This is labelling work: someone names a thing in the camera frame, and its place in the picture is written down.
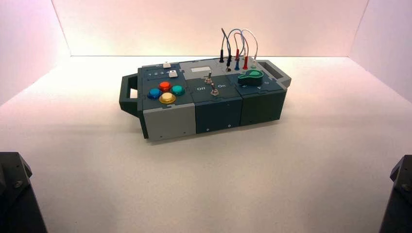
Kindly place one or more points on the yellow round push button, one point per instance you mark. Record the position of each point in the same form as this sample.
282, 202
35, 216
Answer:
167, 97

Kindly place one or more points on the white rectangular display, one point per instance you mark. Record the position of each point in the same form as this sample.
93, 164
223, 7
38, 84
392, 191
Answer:
200, 69

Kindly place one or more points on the blue round push button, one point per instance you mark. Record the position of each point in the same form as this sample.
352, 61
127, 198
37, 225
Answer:
154, 93

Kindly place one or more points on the teal round push button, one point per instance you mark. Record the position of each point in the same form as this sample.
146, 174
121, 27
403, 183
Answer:
178, 90

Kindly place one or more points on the white rocker switch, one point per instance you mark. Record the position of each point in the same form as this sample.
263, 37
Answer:
173, 74
166, 65

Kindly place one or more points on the dark teal grey control box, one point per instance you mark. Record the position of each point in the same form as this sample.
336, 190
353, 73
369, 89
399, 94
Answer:
219, 109

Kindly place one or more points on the metal toggle switch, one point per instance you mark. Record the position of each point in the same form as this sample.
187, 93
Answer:
214, 91
208, 78

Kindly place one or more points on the green rotary knob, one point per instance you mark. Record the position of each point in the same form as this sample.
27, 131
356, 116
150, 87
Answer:
251, 78

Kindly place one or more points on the red round push button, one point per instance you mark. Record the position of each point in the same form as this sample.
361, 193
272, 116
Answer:
165, 86

